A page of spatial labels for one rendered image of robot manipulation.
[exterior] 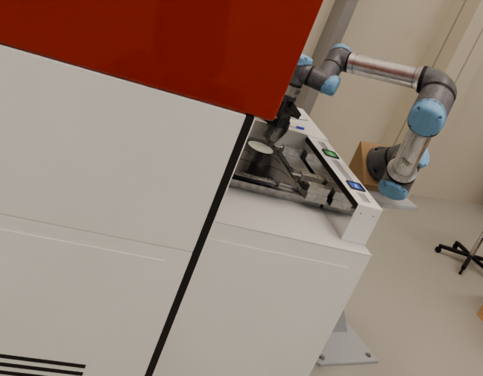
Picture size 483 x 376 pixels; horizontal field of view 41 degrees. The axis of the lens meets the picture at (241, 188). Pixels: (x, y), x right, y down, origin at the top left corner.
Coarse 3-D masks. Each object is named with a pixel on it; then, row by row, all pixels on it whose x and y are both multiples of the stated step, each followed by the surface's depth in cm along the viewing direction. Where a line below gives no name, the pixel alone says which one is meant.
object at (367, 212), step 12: (324, 144) 250; (324, 156) 236; (336, 168) 229; (348, 168) 234; (348, 180) 223; (360, 192) 215; (360, 204) 205; (372, 204) 208; (360, 216) 207; (372, 216) 208; (348, 228) 208; (360, 228) 209; (372, 228) 210; (348, 240) 210; (360, 240) 211
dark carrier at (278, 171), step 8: (248, 144) 236; (248, 152) 228; (256, 152) 231; (240, 160) 218; (248, 160) 221; (256, 160) 224; (264, 160) 227; (272, 160) 230; (280, 160) 233; (240, 168) 212; (248, 168) 215; (256, 168) 217; (264, 168) 220; (272, 168) 223; (280, 168) 226; (264, 176) 213; (272, 176) 216; (280, 176) 219; (288, 176) 221
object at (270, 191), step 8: (232, 184) 216; (240, 184) 216; (248, 184) 217; (256, 184) 218; (264, 184) 220; (256, 192) 219; (264, 192) 220; (272, 192) 220; (280, 192) 221; (288, 192) 222; (296, 192) 224; (288, 200) 223; (296, 200) 224; (304, 200) 225
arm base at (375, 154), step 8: (368, 152) 265; (376, 152) 262; (384, 152) 259; (368, 160) 263; (376, 160) 260; (384, 160) 258; (368, 168) 263; (376, 168) 261; (384, 168) 259; (376, 176) 262
